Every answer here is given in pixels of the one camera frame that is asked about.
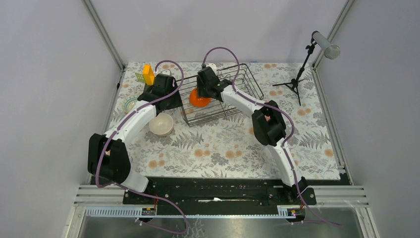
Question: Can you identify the purple cable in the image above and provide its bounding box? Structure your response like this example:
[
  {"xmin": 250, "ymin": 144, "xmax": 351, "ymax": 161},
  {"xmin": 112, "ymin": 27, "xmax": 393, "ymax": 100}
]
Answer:
[
  {"xmin": 95, "ymin": 59, "xmax": 190, "ymax": 235},
  {"xmin": 202, "ymin": 46, "xmax": 344, "ymax": 228}
]

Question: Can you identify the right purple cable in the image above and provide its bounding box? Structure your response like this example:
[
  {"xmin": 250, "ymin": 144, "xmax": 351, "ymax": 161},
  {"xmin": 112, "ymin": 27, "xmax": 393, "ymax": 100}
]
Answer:
[{"xmin": 202, "ymin": 46, "xmax": 344, "ymax": 228}]

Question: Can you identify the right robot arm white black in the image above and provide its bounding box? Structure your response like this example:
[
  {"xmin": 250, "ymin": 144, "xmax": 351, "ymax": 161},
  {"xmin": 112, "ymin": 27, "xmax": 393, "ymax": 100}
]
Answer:
[{"xmin": 197, "ymin": 65, "xmax": 304, "ymax": 204}]

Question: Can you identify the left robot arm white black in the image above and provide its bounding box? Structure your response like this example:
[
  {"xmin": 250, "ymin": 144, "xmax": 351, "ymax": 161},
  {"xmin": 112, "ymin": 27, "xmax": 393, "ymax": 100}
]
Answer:
[{"xmin": 87, "ymin": 73, "xmax": 182, "ymax": 204}]

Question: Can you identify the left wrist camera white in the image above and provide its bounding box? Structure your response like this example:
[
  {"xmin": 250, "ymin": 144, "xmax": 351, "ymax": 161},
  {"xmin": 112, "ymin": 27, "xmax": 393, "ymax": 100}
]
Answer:
[{"xmin": 160, "ymin": 69, "xmax": 172, "ymax": 75}]

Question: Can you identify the orange bowl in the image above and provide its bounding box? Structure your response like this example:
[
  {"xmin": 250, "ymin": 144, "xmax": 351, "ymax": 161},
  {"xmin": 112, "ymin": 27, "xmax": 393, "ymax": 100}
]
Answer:
[{"xmin": 189, "ymin": 88, "xmax": 212, "ymax": 108}]

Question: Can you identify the orange yellow block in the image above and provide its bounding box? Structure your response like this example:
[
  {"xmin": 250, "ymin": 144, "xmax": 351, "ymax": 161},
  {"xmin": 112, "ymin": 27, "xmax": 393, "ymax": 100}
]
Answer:
[{"xmin": 142, "ymin": 64, "xmax": 155, "ymax": 86}]

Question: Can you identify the black wire dish rack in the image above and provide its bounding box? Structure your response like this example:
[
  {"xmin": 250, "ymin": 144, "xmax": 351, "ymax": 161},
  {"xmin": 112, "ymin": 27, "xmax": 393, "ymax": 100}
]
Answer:
[{"xmin": 178, "ymin": 63, "xmax": 265, "ymax": 127}]

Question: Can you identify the floral patterned table mat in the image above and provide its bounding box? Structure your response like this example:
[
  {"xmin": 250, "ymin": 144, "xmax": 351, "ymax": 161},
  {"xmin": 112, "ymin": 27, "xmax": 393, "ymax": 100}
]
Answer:
[{"xmin": 127, "ymin": 62, "xmax": 340, "ymax": 180}]

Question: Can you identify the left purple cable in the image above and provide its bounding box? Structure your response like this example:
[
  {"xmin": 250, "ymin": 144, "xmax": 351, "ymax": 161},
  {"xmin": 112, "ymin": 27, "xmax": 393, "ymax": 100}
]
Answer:
[{"xmin": 95, "ymin": 59, "xmax": 190, "ymax": 235}]

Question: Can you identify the silver microphone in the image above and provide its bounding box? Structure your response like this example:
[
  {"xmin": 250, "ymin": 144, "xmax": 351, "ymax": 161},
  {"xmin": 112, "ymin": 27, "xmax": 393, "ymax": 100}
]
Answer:
[{"xmin": 312, "ymin": 31, "xmax": 341, "ymax": 60}]

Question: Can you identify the black microphone tripod stand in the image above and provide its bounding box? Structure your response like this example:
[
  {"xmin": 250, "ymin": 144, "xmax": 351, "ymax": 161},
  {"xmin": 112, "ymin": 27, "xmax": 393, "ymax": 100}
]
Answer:
[{"xmin": 272, "ymin": 39, "xmax": 317, "ymax": 106}]

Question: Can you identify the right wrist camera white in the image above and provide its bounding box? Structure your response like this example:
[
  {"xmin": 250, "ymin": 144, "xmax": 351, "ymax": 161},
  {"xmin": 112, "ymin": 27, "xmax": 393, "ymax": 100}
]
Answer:
[{"xmin": 206, "ymin": 63, "xmax": 217, "ymax": 74}]

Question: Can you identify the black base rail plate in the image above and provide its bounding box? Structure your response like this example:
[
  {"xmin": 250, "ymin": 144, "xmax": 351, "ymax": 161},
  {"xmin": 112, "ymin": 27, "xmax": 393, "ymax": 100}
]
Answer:
[{"xmin": 122, "ymin": 177, "xmax": 317, "ymax": 216}]

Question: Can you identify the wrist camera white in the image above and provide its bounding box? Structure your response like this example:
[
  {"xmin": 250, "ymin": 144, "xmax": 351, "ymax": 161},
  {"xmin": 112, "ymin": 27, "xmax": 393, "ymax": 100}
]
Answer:
[
  {"xmin": 160, "ymin": 69, "xmax": 172, "ymax": 75},
  {"xmin": 206, "ymin": 63, "xmax": 217, "ymax": 74}
]

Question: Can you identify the beige bowl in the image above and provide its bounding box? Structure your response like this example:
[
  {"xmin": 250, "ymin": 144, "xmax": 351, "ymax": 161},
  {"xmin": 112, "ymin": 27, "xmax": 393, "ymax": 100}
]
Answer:
[{"xmin": 149, "ymin": 113, "xmax": 174, "ymax": 136}]

